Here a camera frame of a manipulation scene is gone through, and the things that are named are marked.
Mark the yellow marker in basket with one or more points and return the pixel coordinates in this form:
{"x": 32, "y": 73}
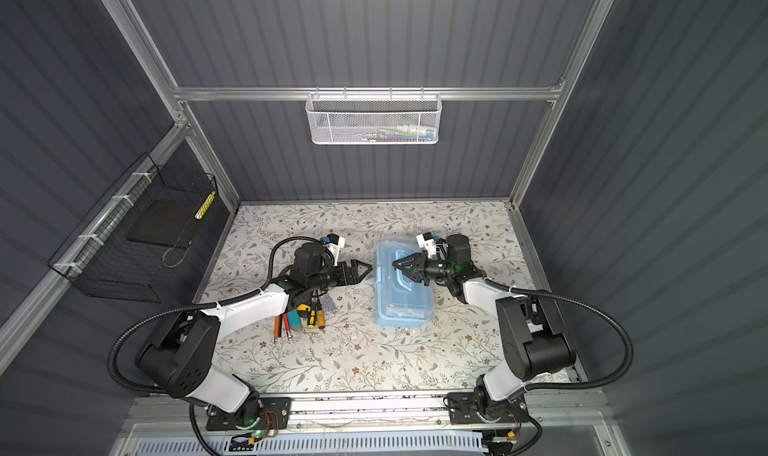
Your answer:
{"x": 206, "y": 204}

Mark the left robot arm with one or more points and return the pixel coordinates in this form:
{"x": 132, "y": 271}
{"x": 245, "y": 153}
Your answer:
{"x": 178, "y": 354}

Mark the items in white basket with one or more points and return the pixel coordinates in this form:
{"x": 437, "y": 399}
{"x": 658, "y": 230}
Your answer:
{"x": 401, "y": 133}

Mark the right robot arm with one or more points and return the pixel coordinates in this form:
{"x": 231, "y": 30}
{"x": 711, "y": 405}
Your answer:
{"x": 533, "y": 337}

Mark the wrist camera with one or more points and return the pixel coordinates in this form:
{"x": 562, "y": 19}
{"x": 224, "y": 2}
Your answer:
{"x": 428, "y": 243}
{"x": 333, "y": 241}

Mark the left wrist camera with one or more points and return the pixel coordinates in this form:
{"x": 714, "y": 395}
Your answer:
{"x": 333, "y": 241}

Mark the yellow black ratchet screwdriver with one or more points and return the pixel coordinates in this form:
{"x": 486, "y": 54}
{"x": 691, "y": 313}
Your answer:
{"x": 305, "y": 312}

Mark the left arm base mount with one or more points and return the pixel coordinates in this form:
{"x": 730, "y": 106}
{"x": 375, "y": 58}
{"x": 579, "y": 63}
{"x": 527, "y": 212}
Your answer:
{"x": 270, "y": 413}

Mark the black wire basket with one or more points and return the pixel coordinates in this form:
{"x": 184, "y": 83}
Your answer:
{"x": 141, "y": 246}

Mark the white perforated cable duct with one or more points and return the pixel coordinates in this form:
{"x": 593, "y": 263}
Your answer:
{"x": 354, "y": 443}

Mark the blue plastic tool box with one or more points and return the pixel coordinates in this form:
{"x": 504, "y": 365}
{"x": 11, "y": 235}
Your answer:
{"x": 399, "y": 301}

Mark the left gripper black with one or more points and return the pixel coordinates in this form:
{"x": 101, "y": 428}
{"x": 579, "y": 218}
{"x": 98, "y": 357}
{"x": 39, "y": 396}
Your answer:
{"x": 355, "y": 278}

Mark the white wire mesh basket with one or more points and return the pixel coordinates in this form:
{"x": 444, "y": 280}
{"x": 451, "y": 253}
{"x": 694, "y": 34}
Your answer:
{"x": 333, "y": 122}

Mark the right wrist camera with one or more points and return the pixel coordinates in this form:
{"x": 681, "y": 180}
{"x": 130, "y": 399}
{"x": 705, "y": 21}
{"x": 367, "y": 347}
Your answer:
{"x": 428, "y": 243}

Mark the orange hex key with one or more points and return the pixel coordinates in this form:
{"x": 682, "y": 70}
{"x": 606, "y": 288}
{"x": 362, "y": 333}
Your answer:
{"x": 277, "y": 329}

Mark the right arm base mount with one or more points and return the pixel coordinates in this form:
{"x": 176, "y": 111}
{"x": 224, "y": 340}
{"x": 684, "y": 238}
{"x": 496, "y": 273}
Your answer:
{"x": 468, "y": 408}

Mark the aluminium front rail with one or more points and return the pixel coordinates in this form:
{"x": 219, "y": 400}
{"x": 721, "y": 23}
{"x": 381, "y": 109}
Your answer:
{"x": 374, "y": 411}

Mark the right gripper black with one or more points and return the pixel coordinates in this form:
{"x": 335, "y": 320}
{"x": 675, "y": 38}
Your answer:
{"x": 417, "y": 262}

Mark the red hex key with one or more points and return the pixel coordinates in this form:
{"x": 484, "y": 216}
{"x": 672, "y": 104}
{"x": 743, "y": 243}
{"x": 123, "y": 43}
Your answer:
{"x": 286, "y": 327}

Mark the black foam pad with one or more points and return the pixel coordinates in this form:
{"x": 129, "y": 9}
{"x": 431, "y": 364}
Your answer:
{"x": 168, "y": 224}

